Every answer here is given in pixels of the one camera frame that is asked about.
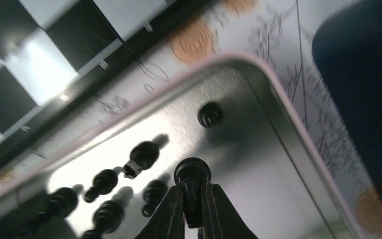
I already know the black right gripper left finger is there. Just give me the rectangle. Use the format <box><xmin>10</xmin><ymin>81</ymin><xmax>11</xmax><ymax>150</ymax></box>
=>
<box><xmin>135</xmin><ymin>186</ymin><xmax>185</xmax><ymax>239</ymax></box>

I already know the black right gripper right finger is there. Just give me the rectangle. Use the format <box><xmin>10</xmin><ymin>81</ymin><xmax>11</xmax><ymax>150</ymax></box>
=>
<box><xmin>200</xmin><ymin>182</ymin><xmax>257</xmax><ymax>239</ymax></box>

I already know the black chess piece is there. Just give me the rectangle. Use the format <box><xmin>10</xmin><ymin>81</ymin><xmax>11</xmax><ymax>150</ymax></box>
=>
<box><xmin>174</xmin><ymin>157</ymin><xmax>211</xmax><ymax>229</ymax></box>

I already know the black piece in tin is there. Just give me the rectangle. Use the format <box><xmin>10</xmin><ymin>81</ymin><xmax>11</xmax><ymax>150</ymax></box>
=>
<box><xmin>141</xmin><ymin>180</ymin><xmax>168</xmax><ymax>218</ymax></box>
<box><xmin>84</xmin><ymin>169</ymin><xmax>118</xmax><ymax>203</ymax></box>
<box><xmin>15</xmin><ymin>187</ymin><xmax>79</xmax><ymax>239</ymax></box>
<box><xmin>81</xmin><ymin>200</ymin><xmax>125</xmax><ymax>239</ymax></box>

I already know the black knight in tin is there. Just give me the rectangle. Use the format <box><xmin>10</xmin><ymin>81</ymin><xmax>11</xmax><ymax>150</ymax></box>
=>
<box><xmin>123</xmin><ymin>141</ymin><xmax>160</xmax><ymax>179</ymax></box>

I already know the metal tin tray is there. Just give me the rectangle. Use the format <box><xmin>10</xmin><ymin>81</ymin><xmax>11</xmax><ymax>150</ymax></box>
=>
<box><xmin>0</xmin><ymin>54</ymin><xmax>363</xmax><ymax>239</ymax></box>

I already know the black pawn in tin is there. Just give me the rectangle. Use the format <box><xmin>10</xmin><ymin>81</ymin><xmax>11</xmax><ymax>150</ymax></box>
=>
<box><xmin>197</xmin><ymin>102</ymin><xmax>223</xmax><ymax>128</ymax></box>

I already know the floral patterned table mat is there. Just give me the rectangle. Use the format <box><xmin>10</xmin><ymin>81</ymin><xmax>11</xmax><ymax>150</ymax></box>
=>
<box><xmin>0</xmin><ymin>0</ymin><xmax>382</xmax><ymax>239</ymax></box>

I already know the black white chessboard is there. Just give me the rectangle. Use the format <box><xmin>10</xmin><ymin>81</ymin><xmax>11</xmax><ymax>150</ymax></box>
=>
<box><xmin>0</xmin><ymin>0</ymin><xmax>205</xmax><ymax>170</ymax></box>

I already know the dark blue tin lid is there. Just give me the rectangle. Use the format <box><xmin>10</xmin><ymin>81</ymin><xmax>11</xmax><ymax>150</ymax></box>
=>
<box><xmin>312</xmin><ymin>0</ymin><xmax>382</xmax><ymax>200</ymax></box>

